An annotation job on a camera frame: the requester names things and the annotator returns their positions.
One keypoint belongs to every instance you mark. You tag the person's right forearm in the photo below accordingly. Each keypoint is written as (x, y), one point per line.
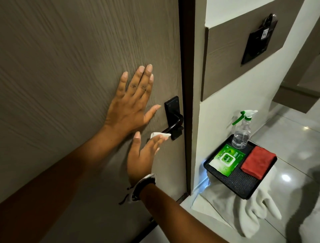
(180, 215)

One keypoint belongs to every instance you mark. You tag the person's left forearm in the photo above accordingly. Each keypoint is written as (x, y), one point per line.
(62, 180)

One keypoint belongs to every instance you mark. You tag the white towel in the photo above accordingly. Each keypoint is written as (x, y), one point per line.
(247, 215)

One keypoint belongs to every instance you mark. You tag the person's left little finger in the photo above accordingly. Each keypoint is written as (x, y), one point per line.
(123, 85)

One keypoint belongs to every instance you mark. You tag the white wet wipe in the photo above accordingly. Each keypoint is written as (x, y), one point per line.
(160, 135)

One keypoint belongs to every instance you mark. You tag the red folded cloth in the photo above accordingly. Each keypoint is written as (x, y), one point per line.
(258, 162)

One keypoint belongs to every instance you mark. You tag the black and white wristband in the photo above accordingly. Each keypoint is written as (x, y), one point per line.
(140, 185)

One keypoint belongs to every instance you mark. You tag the person's left hand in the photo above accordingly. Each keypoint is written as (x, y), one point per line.
(127, 110)

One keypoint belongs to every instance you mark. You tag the person's left thumb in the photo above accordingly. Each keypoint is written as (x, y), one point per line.
(152, 114)

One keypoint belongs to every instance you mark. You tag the person's right thumb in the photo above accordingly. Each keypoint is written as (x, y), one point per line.
(136, 144)

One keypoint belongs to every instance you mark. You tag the dark brown door frame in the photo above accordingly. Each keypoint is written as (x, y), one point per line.
(191, 87)

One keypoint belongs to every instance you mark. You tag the person's right hand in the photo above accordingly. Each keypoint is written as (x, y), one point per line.
(141, 162)

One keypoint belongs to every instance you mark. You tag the black key card holder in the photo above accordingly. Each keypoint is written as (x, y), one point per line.
(257, 45)

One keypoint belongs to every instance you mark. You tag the green wet wipes packet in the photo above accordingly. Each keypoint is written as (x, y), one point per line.
(227, 160)

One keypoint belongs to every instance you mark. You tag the clear spray bottle green trigger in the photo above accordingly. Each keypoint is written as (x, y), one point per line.
(241, 136)

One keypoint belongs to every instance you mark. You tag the person's left middle finger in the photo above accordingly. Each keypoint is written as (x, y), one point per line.
(145, 80)

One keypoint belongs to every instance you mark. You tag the black rectangular tray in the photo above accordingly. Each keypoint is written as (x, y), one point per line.
(240, 184)

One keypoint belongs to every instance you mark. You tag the brown wooden door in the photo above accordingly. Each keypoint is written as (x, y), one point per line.
(62, 62)

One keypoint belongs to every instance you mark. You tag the brown wall panel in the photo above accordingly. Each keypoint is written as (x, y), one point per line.
(225, 57)

